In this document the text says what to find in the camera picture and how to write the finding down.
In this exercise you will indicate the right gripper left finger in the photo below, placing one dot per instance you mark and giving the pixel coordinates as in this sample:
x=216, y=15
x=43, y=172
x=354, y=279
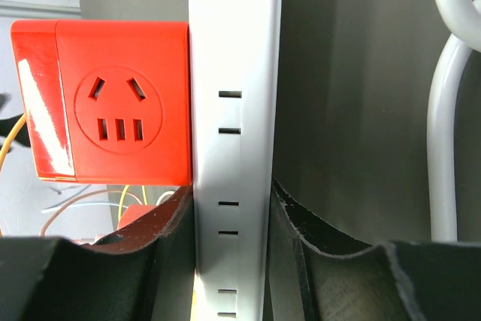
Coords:
x=143, y=271

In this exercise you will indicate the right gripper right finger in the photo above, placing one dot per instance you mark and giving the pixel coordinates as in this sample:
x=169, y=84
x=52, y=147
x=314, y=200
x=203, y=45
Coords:
x=317, y=272

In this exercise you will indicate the white power strip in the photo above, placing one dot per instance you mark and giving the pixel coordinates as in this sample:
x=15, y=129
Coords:
x=234, y=51

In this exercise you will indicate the red cube socket adapter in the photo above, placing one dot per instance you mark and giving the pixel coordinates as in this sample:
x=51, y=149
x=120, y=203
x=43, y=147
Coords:
x=106, y=101

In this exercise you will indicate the pink usb charger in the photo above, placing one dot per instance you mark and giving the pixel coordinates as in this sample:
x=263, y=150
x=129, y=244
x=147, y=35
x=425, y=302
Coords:
x=132, y=213

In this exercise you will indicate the left aluminium frame post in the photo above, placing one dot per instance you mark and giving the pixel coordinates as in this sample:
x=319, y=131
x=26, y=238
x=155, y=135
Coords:
x=37, y=11

